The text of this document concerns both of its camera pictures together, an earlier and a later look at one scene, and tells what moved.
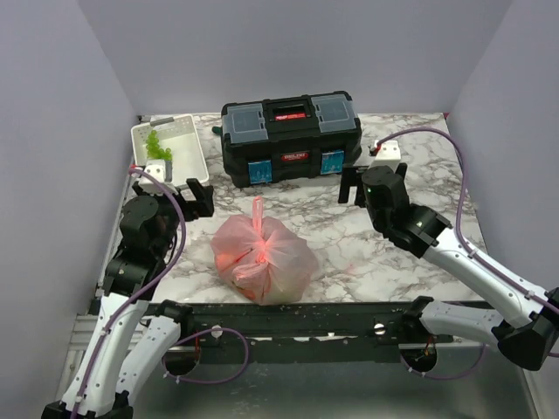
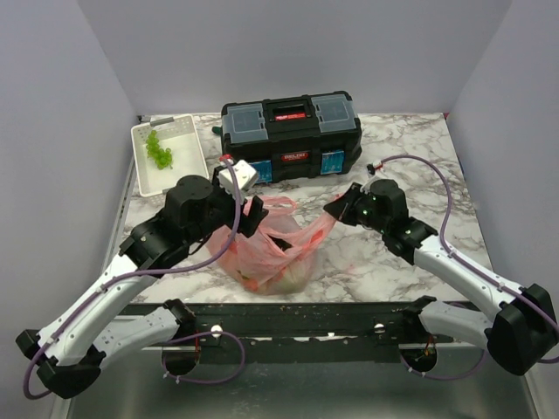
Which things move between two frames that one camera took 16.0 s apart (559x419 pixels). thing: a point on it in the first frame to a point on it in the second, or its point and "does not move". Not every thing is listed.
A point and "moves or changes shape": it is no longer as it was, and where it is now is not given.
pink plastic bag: [265, 264] moves or changes shape
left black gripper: [202, 206] to [248, 224]
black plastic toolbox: [288, 139] does not move
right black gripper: [349, 175] to [342, 208]
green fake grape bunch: [154, 150] does not move
